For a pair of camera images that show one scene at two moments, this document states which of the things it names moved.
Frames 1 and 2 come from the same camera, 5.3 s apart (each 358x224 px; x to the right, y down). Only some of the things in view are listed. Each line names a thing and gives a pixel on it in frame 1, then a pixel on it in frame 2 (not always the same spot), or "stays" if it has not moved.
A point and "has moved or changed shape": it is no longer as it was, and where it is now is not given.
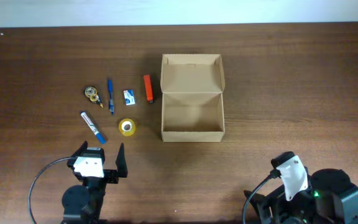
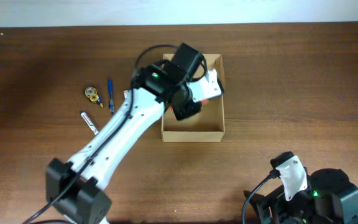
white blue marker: x=99 y=135 stays
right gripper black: x=260 y=205 stays
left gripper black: x=110 y=175 -> x=186 y=109
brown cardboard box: x=192 y=107 stays
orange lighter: x=148 y=89 has moved or changed shape
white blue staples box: x=129 y=96 stays
